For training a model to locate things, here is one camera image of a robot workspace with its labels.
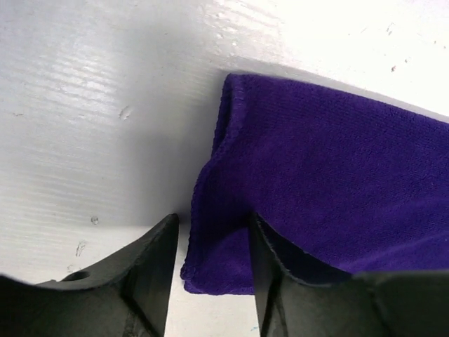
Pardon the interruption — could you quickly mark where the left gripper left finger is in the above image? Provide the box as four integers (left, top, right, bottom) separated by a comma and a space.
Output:
1, 214, 179, 336

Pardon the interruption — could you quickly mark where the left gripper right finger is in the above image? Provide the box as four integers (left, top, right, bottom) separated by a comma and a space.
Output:
248, 213, 448, 336

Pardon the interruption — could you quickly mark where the purple towel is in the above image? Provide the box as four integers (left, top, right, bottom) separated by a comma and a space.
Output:
180, 74, 448, 295

